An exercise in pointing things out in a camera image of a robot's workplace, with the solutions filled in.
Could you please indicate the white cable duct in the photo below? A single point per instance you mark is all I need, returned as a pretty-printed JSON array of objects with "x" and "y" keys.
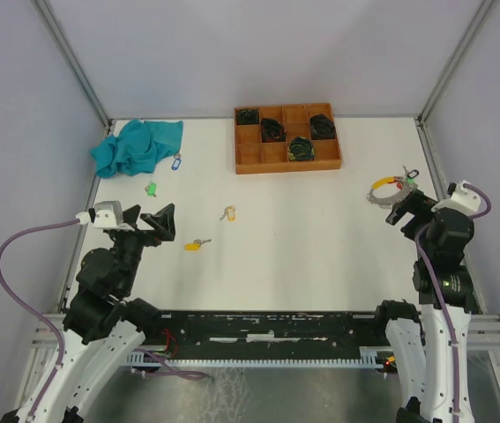
[{"x": 364, "y": 357}]

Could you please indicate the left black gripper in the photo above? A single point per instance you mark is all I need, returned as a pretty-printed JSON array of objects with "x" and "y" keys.
[{"x": 163, "y": 221}]

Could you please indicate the key with solid yellow tag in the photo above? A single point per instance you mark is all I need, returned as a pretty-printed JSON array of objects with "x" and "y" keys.
[{"x": 196, "y": 244}]

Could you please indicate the rolled dark fabric green pattern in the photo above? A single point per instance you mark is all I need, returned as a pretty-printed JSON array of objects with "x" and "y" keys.
[{"x": 301, "y": 149}]

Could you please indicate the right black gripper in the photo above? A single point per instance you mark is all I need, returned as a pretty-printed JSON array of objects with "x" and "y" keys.
[{"x": 416, "y": 203}]

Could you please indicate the wooden compartment tray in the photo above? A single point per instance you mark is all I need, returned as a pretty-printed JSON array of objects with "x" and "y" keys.
[{"x": 252, "y": 156}]

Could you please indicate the metal keyring organizer yellow handle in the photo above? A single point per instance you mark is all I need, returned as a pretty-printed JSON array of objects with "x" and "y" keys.
[{"x": 389, "y": 191}]

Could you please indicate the key with yellow framed tag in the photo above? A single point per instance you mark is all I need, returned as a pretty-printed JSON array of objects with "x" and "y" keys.
[{"x": 228, "y": 214}]

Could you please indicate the key with blue tag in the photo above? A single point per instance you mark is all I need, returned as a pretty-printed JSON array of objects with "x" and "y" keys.
[{"x": 177, "y": 162}]

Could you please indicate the rolled dark fabric red pattern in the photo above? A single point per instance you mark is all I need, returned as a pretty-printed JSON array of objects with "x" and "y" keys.
[{"x": 272, "y": 131}]

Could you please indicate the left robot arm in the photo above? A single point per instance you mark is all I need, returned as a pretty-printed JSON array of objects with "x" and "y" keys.
[{"x": 102, "y": 325}]

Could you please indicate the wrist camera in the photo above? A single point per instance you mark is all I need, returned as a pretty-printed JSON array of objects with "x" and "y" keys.
[
  {"x": 460, "y": 199},
  {"x": 107, "y": 215}
]

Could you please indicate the rolled dark fabric right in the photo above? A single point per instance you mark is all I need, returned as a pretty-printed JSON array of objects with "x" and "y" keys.
[{"x": 322, "y": 127}]

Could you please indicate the key with green tag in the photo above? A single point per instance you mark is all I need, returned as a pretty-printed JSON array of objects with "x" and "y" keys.
[{"x": 151, "y": 189}]

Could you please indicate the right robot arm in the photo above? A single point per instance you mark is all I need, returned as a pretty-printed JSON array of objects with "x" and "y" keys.
[{"x": 429, "y": 340}]

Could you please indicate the aluminium frame post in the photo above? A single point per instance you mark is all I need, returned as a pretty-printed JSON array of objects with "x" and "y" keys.
[
  {"x": 477, "y": 22},
  {"x": 54, "y": 27}
]

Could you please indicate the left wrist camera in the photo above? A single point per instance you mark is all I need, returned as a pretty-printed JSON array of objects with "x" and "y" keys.
[{"x": 107, "y": 215}]

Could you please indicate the left aluminium frame post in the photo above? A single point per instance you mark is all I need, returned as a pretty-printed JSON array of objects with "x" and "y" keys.
[{"x": 54, "y": 27}]

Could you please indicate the right aluminium frame post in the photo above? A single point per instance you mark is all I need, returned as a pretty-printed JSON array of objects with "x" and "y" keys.
[{"x": 477, "y": 22}]

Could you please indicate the rolled dark fabric far left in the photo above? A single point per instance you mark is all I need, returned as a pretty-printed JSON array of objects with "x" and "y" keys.
[{"x": 247, "y": 116}]

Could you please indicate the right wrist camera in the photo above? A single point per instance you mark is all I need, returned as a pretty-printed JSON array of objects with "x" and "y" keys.
[{"x": 460, "y": 199}]

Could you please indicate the black key tag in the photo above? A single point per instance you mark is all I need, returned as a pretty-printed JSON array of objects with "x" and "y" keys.
[{"x": 412, "y": 174}]

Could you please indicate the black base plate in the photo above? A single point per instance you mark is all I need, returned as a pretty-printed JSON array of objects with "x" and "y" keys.
[{"x": 266, "y": 334}]

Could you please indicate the teal cloth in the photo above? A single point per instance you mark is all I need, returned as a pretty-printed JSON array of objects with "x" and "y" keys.
[{"x": 137, "y": 148}]

